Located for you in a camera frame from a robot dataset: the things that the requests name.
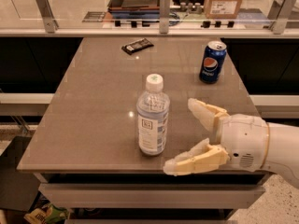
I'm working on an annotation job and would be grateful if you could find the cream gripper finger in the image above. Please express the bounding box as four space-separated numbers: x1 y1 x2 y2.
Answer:
163 138 230 176
188 98 229 132

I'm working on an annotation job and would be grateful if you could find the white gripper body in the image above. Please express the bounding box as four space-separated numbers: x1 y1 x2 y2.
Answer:
217 114 269 172

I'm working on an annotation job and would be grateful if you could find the clear plastic water bottle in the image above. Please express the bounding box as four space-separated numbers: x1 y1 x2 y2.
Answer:
136 74 170 156

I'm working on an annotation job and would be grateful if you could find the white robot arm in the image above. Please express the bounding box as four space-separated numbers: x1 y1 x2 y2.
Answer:
164 98 299 189

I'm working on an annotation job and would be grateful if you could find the black rxbar chocolate bar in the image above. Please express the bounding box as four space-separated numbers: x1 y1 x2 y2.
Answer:
121 38 153 55

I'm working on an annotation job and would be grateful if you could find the blue pepsi can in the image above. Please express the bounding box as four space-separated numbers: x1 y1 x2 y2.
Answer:
199 41 227 84

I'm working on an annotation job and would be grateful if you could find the brown cardboard box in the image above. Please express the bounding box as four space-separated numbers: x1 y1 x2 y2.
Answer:
204 0 243 19

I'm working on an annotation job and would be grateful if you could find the dark tray stack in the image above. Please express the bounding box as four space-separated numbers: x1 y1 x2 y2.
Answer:
107 0 160 20

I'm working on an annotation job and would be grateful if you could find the white table drawer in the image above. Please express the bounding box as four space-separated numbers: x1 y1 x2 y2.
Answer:
39 184 265 209

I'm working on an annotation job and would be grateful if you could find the green snack bag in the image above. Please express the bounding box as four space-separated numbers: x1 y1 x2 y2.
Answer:
23 203 71 224

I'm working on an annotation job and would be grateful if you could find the glass barrier panel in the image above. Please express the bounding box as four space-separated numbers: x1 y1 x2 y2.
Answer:
0 0 299 38

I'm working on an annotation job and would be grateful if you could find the right metal glass bracket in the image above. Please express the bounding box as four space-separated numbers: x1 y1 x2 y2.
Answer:
268 0 299 35

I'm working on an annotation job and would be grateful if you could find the left metal glass bracket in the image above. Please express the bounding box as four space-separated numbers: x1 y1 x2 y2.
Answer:
36 0 58 34

